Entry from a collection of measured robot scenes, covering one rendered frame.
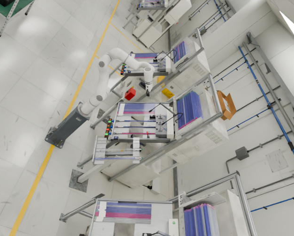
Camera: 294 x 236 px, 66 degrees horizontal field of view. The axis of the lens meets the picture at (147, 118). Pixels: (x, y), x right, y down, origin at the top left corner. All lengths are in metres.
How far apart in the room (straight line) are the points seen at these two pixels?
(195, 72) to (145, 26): 3.44
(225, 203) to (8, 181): 2.15
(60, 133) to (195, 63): 2.25
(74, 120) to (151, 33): 4.73
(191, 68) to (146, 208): 2.36
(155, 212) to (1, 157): 1.74
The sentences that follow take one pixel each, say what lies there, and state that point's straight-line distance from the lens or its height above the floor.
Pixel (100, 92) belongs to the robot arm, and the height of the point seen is 1.12.
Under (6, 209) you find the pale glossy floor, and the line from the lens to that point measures 2.77.
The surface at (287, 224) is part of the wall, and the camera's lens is 3.33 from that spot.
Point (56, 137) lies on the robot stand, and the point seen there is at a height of 0.11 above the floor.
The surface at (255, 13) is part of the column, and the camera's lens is 5.56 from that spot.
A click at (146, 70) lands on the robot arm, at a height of 1.64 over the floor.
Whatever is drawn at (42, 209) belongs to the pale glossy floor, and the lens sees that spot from 2.89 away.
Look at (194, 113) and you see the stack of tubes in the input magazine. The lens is 2.60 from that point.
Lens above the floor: 2.56
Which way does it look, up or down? 31 degrees down
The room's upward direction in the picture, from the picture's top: 54 degrees clockwise
